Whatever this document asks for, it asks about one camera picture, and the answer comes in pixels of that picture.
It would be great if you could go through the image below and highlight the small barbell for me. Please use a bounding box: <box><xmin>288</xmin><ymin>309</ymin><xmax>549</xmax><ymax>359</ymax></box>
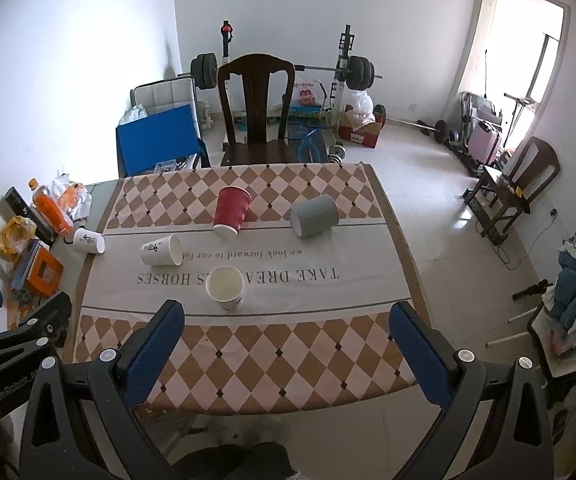
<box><xmin>385</xmin><ymin>117</ymin><xmax>461</xmax><ymax>143</ymax></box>

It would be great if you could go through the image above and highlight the yellow plastic bag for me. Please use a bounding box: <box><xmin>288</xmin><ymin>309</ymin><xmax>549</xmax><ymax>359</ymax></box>
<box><xmin>0</xmin><ymin>216</ymin><xmax>37</xmax><ymax>281</ymax></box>

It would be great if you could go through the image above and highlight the pink suitcase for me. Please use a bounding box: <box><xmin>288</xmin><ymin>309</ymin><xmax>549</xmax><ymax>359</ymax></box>
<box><xmin>469</xmin><ymin>121</ymin><xmax>503</xmax><ymax>166</ymax></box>

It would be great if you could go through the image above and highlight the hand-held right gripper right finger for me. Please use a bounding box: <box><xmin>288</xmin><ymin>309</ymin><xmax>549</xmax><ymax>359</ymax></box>
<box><xmin>389</xmin><ymin>301</ymin><xmax>555</xmax><ymax>480</ymax></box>

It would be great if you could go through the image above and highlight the white padded chair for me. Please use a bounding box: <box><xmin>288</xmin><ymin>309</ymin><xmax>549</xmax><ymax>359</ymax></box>
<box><xmin>130</xmin><ymin>79</ymin><xmax>199</xmax><ymax>126</ymax></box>

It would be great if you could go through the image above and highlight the blue board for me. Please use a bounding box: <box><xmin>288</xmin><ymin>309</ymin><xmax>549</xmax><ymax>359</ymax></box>
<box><xmin>116</xmin><ymin>105</ymin><xmax>203</xmax><ymax>178</ymax></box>

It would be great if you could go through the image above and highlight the long black box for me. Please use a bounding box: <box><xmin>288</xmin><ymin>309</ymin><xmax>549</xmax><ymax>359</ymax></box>
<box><xmin>4</xmin><ymin>187</ymin><xmax>54</xmax><ymax>247</ymax></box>

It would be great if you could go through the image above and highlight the blue cord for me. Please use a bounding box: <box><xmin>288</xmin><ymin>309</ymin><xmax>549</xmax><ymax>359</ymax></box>
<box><xmin>295</xmin><ymin>127</ymin><xmax>326</xmax><ymax>161</ymax></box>

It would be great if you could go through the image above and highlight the metal trolley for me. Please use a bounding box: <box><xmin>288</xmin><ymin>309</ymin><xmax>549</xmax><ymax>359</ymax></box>
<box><xmin>460</xmin><ymin>91</ymin><xmax>504</xmax><ymax>171</ymax></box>

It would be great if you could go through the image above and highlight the white stool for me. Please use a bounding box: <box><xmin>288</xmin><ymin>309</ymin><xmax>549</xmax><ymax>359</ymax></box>
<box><xmin>487</xmin><ymin>305</ymin><xmax>576</xmax><ymax>386</ymax></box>

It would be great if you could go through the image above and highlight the clear plastic bag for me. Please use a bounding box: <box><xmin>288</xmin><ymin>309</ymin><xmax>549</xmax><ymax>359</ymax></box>
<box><xmin>120</xmin><ymin>105</ymin><xmax>149</xmax><ymax>126</ymax></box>

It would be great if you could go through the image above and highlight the black power strip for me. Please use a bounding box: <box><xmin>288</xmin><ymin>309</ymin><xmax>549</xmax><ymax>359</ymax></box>
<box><xmin>468</xmin><ymin>195</ymin><xmax>509</xmax><ymax>246</ymax></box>

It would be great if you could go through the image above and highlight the black tool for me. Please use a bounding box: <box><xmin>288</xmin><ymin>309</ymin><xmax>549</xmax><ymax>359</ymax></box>
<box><xmin>512</xmin><ymin>280</ymin><xmax>551</xmax><ymax>301</ymax></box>

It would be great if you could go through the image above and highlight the dark wooden chair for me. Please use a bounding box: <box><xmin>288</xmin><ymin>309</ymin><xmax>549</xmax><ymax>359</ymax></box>
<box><xmin>217</xmin><ymin>54</ymin><xmax>301</xmax><ymax>167</ymax></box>
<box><xmin>463</xmin><ymin>136</ymin><xmax>561</xmax><ymax>241</ymax></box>

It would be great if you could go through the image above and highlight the grey cup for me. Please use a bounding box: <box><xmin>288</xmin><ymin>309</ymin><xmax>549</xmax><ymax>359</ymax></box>
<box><xmin>289</xmin><ymin>195</ymin><xmax>339</xmax><ymax>238</ymax></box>

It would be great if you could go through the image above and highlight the checked printed tablecloth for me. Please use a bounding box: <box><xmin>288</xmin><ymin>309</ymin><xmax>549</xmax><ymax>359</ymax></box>
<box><xmin>62</xmin><ymin>162</ymin><xmax>416</xmax><ymax>413</ymax></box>

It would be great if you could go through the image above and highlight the white and orange plastic bag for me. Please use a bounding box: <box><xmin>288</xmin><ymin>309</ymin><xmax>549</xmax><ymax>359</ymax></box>
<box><xmin>50</xmin><ymin>170</ymin><xmax>92</xmax><ymax>221</ymax></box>

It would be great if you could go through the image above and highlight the red and white plastic bag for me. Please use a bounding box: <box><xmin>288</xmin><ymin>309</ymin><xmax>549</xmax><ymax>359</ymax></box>
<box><xmin>292</xmin><ymin>78</ymin><xmax>325</xmax><ymax>108</ymax></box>

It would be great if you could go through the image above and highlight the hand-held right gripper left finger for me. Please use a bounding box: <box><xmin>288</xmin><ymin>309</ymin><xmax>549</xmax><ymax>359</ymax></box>
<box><xmin>19</xmin><ymin>300</ymin><xmax>187</xmax><ymax>480</ymax></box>

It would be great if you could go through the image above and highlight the orange drink bottle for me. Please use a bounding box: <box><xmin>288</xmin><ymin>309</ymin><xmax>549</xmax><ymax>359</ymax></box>
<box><xmin>28</xmin><ymin>178</ymin><xmax>74</xmax><ymax>235</ymax></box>

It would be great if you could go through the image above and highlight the metal weight rack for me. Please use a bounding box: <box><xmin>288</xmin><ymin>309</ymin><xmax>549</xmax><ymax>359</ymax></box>
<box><xmin>325</xmin><ymin>24</ymin><xmax>356</xmax><ymax>126</ymax></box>

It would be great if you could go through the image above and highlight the orange box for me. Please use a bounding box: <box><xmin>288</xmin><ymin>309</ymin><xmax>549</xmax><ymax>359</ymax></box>
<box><xmin>10</xmin><ymin>240</ymin><xmax>64</xmax><ymax>306</ymax></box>

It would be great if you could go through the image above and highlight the cardboard box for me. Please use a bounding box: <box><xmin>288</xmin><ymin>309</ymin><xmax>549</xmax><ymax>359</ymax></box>
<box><xmin>338</xmin><ymin>105</ymin><xmax>385</xmax><ymax>148</ymax></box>

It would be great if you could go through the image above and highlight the red ribbed paper cup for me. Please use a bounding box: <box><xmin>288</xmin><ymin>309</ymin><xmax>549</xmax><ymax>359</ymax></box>
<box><xmin>213</xmin><ymin>186</ymin><xmax>252</xmax><ymax>240</ymax></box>

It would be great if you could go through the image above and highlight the white paper cup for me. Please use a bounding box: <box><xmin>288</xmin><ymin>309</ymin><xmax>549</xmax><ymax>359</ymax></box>
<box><xmin>72</xmin><ymin>228</ymin><xmax>106</xmax><ymax>255</ymax></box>
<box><xmin>206</xmin><ymin>266</ymin><xmax>245</xmax><ymax>312</ymax></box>
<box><xmin>140</xmin><ymin>234</ymin><xmax>183</xmax><ymax>267</ymax></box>

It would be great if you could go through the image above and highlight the barbell with black plates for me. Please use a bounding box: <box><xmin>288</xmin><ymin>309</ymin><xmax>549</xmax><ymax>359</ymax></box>
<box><xmin>190</xmin><ymin>52</ymin><xmax>383</xmax><ymax>92</ymax></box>

